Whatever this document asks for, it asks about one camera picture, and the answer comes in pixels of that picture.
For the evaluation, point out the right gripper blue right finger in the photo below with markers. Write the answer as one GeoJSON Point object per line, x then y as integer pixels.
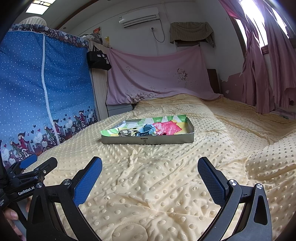
{"type": "Point", "coordinates": [214, 180]}

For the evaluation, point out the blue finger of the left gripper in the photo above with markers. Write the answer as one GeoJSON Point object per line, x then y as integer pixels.
{"type": "Point", "coordinates": [28, 161]}

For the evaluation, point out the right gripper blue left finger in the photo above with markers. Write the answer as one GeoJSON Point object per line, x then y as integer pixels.
{"type": "Point", "coordinates": [85, 179]}

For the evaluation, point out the light blue smartwatch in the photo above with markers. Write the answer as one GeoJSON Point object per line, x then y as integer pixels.
{"type": "Point", "coordinates": [147, 130]}

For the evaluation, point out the beige hair claw clip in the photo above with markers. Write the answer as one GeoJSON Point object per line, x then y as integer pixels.
{"type": "Point", "coordinates": [127, 132]}

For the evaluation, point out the person's left hand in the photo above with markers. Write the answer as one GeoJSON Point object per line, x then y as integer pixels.
{"type": "Point", "coordinates": [12, 216]}

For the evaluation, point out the grey tray box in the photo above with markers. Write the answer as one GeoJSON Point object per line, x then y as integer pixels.
{"type": "Point", "coordinates": [152, 140]}

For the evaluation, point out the cream dotted blanket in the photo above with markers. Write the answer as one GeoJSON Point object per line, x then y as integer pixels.
{"type": "Point", "coordinates": [154, 192]}

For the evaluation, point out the blue dotted wardrobe cover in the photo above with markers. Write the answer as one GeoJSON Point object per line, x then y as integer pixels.
{"type": "Point", "coordinates": [46, 90]}

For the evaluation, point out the colourful drawing paper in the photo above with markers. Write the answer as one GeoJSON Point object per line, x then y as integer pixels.
{"type": "Point", "coordinates": [156, 126]}

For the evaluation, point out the pink window curtain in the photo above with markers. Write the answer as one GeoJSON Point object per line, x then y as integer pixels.
{"type": "Point", "coordinates": [268, 70]}

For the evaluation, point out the pink hanging sheet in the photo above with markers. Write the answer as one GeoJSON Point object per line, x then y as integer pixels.
{"type": "Point", "coordinates": [133, 78]}

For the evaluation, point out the black hanging bag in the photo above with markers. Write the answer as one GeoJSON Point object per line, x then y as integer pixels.
{"type": "Point", "coordinates": [96, 59]}

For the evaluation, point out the ceiling light panel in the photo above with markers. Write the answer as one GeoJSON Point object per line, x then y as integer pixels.
{"type": "Point", "coordinates": [39, 7]}

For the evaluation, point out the olive cloth on shelf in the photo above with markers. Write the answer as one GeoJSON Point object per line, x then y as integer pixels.
{"type": "Point", "coordinates": [192, 32]}

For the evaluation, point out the white air conditioner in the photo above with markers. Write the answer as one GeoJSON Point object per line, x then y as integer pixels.
{"type": "Point", "coordinates": [140, 16]}

